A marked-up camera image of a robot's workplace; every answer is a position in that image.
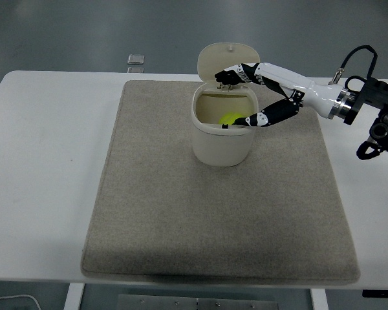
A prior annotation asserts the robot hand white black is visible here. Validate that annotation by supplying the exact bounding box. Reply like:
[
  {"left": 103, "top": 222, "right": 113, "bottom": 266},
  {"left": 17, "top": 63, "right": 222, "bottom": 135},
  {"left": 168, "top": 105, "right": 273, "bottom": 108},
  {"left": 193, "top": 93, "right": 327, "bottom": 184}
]
[{"left": 213, "top": 61, "right": 343, "bottom": 129}]

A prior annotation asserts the yellow-green tennis ball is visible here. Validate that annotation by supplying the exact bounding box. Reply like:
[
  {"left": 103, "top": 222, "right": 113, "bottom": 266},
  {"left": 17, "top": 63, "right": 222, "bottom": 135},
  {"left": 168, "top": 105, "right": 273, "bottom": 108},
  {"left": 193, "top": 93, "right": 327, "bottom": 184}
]
[{"left": 218, "top": 111, "right": 245, "bottom": 127}]

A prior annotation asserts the cream bin with hinged lid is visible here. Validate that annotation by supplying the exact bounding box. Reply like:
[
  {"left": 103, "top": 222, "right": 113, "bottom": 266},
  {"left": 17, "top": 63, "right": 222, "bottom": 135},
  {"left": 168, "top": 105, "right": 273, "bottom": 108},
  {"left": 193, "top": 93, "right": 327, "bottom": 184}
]
[{"left": 189, "top": 41, "right": 259, "bottom": 167}]

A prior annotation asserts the beige grey felt mat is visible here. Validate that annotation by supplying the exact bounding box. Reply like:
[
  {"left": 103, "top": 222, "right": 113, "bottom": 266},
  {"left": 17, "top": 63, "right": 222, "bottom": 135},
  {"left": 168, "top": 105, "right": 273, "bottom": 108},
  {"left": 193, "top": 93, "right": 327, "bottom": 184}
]
[{"left": 80, "top": 79, "right": 361, "bottom": 285}]

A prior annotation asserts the white table leg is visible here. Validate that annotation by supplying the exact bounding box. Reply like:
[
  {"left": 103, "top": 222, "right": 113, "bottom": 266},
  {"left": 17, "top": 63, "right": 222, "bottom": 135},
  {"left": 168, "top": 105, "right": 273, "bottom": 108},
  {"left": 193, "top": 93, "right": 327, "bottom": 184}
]
[
  {"left": 63, "top": 283, "right": 85, "bottom": 310},
  {"left": 310, "top": 288, "right": 328, "bottom": 310}
]

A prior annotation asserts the black table control panel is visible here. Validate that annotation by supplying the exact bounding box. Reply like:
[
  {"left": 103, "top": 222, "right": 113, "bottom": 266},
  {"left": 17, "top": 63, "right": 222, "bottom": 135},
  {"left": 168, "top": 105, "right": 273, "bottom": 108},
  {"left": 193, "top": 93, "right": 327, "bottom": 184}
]
[{"left": 361, "top": 289, "right": 388, "bottom": 298}]

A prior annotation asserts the grey metal plate with screws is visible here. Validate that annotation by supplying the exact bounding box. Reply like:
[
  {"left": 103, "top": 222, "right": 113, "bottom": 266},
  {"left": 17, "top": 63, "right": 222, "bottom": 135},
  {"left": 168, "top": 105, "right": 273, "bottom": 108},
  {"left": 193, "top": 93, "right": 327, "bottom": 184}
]
[
  {"left": 197, "top": 298, "right": 279, "bottom": 310},
  {"left": 116, "top": 293, "right": 199, "bottom": 310}
]

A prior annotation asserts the white cable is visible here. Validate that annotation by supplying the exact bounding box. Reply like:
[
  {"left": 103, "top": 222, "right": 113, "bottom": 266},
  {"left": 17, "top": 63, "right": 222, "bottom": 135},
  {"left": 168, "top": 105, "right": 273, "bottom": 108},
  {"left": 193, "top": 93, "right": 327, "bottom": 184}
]
[{"left": 0, "top": 294, "right": 41, "bottom": 310}]

